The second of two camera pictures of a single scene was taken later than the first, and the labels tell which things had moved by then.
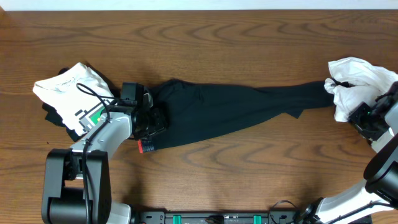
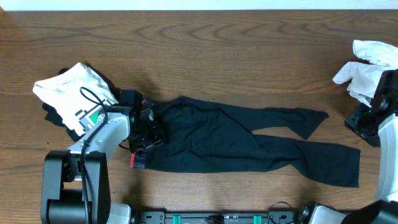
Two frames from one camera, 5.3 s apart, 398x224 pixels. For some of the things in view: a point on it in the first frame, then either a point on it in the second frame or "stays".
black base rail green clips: x=239 y=218 stays
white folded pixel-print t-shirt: x=78 y=94 stays
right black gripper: x=356 y=119 stays
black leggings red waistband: x=193 y=107 to x=204 y=136
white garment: x=354 y=82 to x=376 y=58
